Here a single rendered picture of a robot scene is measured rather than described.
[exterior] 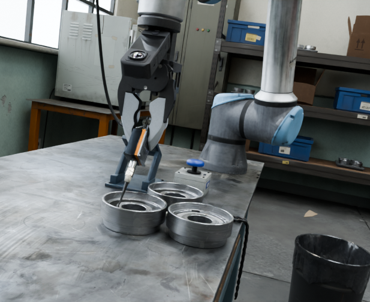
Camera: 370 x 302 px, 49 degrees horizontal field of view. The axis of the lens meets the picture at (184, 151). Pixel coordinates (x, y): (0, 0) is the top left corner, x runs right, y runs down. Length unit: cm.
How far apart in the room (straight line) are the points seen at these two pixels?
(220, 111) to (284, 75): 21
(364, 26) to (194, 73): 173
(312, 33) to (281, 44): 364
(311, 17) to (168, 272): 435
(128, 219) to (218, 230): 13
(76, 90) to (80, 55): 25
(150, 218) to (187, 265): 10
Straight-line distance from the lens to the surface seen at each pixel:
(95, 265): 54
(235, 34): 425
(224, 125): 118
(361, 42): 424
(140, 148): 66
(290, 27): 110
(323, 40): 473
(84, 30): 310
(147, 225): 63
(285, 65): 111
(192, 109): 455
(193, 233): 61
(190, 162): 89
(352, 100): 422
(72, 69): 312
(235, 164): 121
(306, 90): 414
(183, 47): 461
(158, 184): 80
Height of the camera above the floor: 104
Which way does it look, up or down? 9 degrees down
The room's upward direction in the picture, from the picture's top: 8 degrees clockwise
